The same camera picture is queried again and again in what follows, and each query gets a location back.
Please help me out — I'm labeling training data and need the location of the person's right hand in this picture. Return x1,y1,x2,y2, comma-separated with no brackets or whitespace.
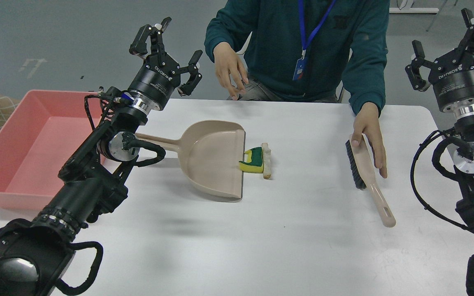
213,42,249,100

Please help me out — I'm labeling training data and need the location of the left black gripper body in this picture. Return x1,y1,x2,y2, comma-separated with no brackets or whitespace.
128,53,191,112

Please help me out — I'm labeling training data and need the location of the pink plastic bin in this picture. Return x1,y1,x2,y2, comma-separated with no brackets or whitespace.
0,90,91,210

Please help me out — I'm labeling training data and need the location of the yellow green sponge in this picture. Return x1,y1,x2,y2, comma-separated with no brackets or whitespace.
238,146,264,173

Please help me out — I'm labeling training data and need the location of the person in teal sweater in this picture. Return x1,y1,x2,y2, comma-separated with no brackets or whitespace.
204,0,390,117

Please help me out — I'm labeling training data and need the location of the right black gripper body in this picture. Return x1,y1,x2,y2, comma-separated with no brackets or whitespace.
426,46,474,113

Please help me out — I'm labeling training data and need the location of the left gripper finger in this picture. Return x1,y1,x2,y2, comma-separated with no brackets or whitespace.
129,17,172,61
176,49,203,96

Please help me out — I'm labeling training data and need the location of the white bread piece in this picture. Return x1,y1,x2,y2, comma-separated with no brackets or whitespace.
261,142,272,180

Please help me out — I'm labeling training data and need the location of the beige plastic dustpan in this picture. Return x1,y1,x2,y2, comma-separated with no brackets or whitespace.
137,120,245,201

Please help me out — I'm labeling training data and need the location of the beige hand brush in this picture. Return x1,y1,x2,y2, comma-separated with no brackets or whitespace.
346,134,396,227

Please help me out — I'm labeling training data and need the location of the blue lanyard with badge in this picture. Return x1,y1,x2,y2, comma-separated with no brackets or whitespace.
293,0,337,81

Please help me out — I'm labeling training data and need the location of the white desk base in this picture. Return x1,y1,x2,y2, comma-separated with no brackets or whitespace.
389,0,440,14

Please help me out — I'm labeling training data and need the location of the person's left hand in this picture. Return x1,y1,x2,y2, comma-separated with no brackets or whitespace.
351,102,388,178

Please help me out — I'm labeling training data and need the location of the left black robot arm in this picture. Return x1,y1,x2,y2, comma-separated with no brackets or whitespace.
0,17,202,296

